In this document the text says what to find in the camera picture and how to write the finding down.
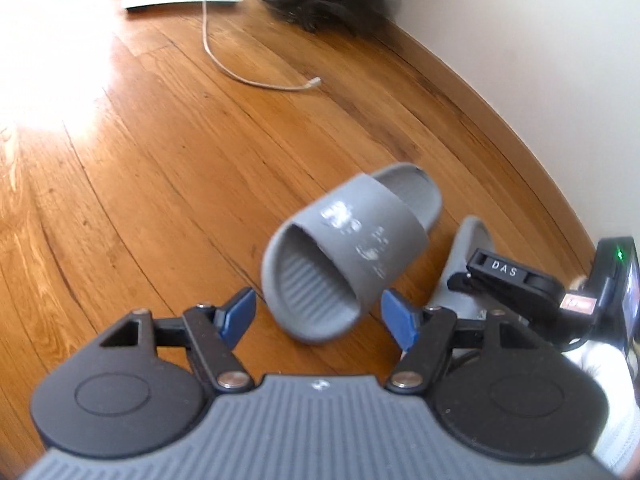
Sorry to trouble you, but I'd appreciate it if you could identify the person's right forearm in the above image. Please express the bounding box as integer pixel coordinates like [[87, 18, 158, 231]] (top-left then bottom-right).
[[560, 337, 640, 478]]

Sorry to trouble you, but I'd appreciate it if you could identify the white cable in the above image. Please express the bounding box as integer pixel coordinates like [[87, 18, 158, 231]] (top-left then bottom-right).
[[200, 0, 323, 93]]

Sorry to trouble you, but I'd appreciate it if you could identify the dark grey rubber slide slipper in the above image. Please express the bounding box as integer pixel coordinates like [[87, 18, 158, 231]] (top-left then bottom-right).
[[425, 214, 501, 321], [260, 162, 443, 346]]

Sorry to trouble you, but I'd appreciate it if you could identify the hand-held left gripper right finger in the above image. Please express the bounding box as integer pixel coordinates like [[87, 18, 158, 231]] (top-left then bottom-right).
[[381, 288, 546, 393]]

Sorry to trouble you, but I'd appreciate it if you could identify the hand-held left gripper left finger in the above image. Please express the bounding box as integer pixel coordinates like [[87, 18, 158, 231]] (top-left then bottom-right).
[[97, 286, 257, 393]]

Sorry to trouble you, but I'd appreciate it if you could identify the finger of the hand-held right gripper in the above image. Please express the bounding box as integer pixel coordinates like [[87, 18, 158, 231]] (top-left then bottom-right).
[[446, 246, 533, 293]]

